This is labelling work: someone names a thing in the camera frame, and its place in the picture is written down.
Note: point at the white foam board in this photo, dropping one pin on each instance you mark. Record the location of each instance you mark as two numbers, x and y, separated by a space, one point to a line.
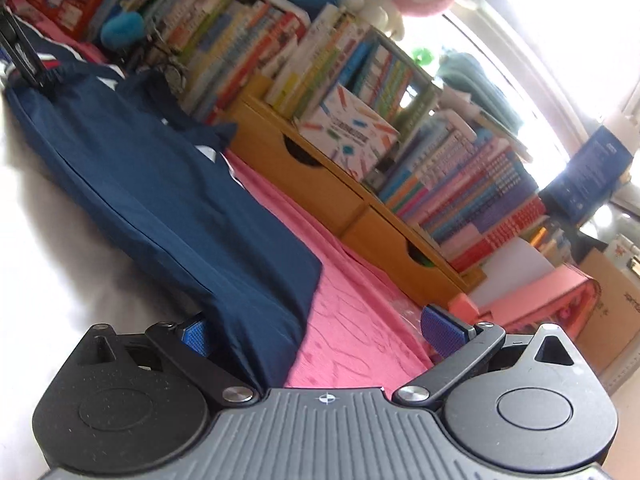
515 270

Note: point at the row of colourful books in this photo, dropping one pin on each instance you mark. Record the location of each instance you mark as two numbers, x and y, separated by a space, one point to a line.
460 190

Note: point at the blue round plush ball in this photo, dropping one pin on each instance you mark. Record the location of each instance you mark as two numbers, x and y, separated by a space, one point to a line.
122 30

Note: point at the navy and white jacket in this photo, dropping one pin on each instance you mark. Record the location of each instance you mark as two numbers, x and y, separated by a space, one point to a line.
165 195

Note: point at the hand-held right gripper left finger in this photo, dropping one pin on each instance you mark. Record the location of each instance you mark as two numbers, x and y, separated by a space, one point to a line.
195 335

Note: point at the brown cardboard box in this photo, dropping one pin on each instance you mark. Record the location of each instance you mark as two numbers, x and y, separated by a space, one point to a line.
615 310

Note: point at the pink storage box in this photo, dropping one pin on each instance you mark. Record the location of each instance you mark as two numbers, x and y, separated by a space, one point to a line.
540 295

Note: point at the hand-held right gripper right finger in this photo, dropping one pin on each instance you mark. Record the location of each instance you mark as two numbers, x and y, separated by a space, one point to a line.
445 332

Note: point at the blue cardboard box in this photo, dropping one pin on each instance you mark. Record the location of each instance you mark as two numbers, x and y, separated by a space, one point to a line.
585 175

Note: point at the wooden drawer organizer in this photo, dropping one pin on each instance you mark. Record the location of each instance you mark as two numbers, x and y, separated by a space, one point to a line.
320 185

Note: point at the miniature bicycle model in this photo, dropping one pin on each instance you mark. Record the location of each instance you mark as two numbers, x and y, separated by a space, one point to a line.
165 67

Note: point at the folded green towel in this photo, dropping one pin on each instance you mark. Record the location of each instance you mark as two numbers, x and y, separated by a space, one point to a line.
475 85

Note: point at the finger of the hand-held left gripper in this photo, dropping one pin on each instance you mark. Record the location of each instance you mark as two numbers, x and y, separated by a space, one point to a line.
25 57

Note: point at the pencil print white box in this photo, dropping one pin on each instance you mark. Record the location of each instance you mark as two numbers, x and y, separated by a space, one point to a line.
350 135

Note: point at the green clover toy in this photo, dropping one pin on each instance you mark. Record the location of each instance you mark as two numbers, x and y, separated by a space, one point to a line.
424 55

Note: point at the white window frame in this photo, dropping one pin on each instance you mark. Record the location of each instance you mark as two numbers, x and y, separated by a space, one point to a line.
550 60

